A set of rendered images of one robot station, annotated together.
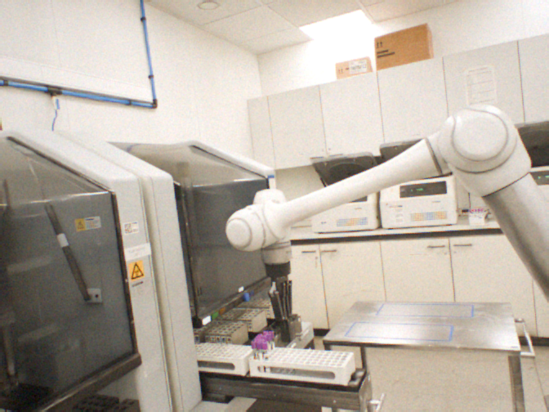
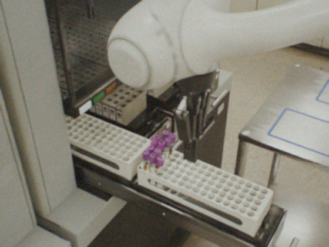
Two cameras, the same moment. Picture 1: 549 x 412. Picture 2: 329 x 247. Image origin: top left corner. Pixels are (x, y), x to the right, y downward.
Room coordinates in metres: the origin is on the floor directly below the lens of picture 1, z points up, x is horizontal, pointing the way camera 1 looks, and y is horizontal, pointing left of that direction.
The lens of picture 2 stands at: (0.52, -0.01, 1.57)
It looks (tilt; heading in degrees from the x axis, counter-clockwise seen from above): 39 degrees down; 1
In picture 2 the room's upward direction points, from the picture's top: 3 degrees clockwise
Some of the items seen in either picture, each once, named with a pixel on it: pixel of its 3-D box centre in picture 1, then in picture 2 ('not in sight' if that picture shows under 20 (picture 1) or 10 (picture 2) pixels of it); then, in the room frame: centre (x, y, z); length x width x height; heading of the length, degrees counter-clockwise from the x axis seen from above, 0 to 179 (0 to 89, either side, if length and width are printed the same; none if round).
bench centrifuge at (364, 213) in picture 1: (350, 191); not in sight; (3.80, -0.68, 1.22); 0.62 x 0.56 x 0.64; 152
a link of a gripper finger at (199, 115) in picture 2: (283, 298); (195, 110); (1.26, 0.01, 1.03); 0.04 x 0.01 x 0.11; 64
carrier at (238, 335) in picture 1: (238, 337); (131, 107); (1.50, 0.19, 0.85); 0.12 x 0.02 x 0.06; 155
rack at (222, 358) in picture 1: (211, 359); (92, 140); (1.37, 0.26, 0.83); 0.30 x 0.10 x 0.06; 64
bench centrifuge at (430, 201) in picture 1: (418, 181); not in sight; (3.55, -1.20, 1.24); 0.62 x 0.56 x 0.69; 155
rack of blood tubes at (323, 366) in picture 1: (301, 366); (202, 189); (1.23, -0.02, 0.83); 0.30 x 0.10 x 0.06; 64
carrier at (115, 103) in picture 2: (232, 336); (125, 104); (1.51, 0.21, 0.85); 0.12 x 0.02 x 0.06; 154
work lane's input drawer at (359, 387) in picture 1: (262, 380); (153, 183); (1.29, 0.10, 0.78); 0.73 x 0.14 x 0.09; 64
